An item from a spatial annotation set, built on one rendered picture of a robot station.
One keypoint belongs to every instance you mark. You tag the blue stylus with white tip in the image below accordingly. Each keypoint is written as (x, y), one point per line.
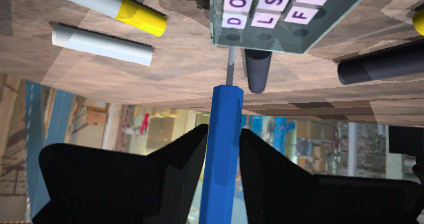
(222, 150)

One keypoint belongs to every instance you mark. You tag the keyboard with white letter keys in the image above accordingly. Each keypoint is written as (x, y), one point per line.
(284, 26)

